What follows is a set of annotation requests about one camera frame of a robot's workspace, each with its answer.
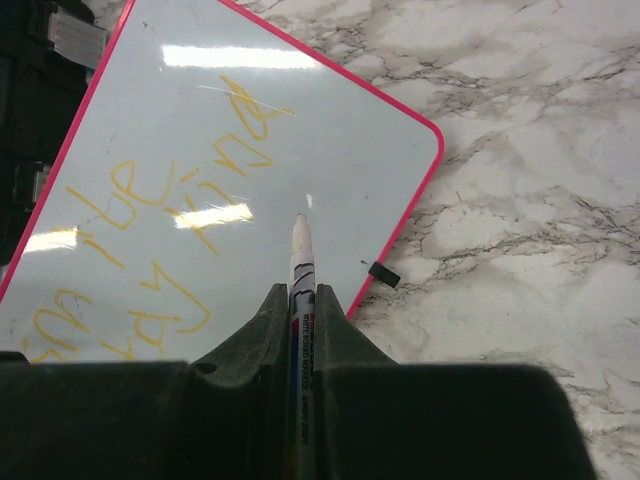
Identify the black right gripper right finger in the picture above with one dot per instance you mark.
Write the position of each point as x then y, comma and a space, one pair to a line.
378, 419

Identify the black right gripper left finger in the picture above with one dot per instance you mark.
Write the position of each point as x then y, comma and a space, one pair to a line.
219, 417

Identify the pink framed whiteboard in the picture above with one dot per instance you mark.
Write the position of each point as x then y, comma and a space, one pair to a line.
168, 213

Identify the black whiteboard clip far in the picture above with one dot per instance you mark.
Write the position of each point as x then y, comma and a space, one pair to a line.
384, 275

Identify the black toolbox clear lids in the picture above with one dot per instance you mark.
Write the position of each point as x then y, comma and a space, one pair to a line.
44, 97

